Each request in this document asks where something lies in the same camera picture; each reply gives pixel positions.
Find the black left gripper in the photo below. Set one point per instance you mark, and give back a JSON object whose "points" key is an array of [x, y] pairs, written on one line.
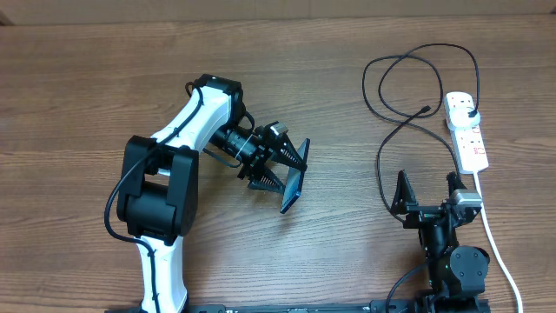
{"points": [[263, 152]]}

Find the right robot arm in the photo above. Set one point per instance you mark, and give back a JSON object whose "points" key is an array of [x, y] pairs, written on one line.
{"points": [[456, 272]]}

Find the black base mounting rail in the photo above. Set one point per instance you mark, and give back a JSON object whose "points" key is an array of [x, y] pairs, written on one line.
{"points": [[375, 306]]}

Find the blue Samsung Galaxy smartphone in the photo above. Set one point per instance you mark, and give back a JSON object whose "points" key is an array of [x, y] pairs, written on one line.
{"points": [[294, 181]]}

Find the white charger adapter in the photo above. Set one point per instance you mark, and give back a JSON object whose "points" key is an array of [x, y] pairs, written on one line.
{"points": [[461, 119]]}

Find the white power strip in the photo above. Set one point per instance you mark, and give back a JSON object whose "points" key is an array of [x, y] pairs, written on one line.
{"points": [[468, 144]]}

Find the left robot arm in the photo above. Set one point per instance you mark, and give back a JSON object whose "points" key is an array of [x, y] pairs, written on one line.
{"points": [[157, 194]]}

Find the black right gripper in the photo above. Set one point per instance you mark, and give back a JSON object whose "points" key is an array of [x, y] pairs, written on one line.
{"points": [[404, 203]]}

